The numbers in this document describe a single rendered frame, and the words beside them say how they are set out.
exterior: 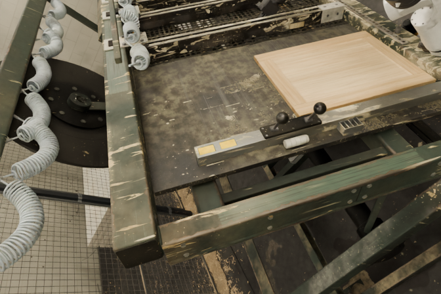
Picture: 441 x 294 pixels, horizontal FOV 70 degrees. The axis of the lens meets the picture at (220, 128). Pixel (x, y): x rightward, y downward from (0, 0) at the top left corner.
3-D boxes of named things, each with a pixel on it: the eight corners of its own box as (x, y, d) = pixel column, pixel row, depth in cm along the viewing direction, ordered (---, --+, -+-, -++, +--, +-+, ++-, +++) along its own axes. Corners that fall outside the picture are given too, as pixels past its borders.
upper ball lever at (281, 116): (280, 134, 101) (293, 120, 88) (269, 137, 101) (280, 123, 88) (276, 123, 102) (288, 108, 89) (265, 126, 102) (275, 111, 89)
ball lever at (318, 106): (314, 125, 103) (331, 110, 90) (303, 127, 102) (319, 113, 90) (309, 114, 104) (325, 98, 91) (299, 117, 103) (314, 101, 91)
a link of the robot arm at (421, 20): (396, 6, 79) (415, 35, 87) (437, -14, 73) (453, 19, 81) (393, -13, 82) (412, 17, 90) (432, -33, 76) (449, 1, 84)
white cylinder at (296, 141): (286, 151, 100) (309, 144, 101) (287, 144, 98) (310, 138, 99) (282, 144, 102) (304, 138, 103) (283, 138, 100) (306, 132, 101)
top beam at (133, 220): (165, 257, 77) (157, 237, 71) (125, 270, 76) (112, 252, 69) (116, -20, 233) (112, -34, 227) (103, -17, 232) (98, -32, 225)
